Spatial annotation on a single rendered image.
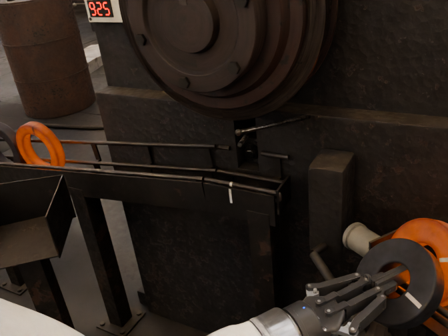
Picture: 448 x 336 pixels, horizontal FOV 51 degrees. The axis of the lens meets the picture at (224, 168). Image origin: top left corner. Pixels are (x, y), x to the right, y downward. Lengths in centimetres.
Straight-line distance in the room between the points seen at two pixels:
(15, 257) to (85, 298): 78
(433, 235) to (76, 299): 147
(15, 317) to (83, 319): 148
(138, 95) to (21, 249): 50
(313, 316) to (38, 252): 73
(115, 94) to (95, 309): 92
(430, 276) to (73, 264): 166
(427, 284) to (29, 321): 61
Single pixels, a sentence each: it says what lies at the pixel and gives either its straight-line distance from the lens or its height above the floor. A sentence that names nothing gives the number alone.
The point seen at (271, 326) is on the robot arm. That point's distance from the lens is 75.
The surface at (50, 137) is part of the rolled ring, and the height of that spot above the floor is 74.
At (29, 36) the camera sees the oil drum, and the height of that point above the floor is 64.
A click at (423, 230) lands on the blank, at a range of 91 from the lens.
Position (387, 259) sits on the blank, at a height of 72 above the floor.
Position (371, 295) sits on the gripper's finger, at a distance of 84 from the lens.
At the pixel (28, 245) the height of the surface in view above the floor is 60.
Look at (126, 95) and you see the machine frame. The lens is 133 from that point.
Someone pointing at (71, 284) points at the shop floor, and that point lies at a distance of 210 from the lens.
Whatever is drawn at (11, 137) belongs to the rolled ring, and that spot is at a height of 71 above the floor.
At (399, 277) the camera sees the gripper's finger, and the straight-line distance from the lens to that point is 88.
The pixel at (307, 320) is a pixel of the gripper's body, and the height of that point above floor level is 72.
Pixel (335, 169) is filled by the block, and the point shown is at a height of 80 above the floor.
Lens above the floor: 129
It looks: 29 degrees down
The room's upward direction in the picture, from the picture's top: 7 degrees counter-clockwise
